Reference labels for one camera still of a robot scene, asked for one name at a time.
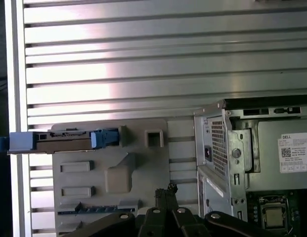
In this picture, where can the grey parts rack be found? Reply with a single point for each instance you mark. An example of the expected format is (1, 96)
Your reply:
(143, 172)

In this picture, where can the blue RAM stick on rack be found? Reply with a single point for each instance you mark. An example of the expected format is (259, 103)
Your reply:
(94, 209)

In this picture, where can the grey power supply unit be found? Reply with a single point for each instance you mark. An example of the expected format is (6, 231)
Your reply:
(267, 182)

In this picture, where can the silver CPU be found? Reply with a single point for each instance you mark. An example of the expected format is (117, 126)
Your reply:
(274, 217)

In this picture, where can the green motherboard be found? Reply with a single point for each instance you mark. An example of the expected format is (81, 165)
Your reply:
(299, 205)

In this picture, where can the black open PC case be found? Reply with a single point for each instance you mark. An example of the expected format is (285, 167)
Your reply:
(202, 148)

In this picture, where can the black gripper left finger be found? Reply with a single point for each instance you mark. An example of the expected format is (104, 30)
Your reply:
(153, 222)

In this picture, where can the white power supply label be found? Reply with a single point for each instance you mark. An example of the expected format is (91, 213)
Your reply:
(291, 148)

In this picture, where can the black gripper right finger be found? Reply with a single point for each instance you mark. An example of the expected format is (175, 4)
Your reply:
(183, 222)

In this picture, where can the metal CPU socket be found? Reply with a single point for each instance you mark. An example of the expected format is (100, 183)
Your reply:
(274, 200)

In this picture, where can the hard disk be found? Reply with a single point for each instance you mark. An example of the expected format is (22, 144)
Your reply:
(64, 145)

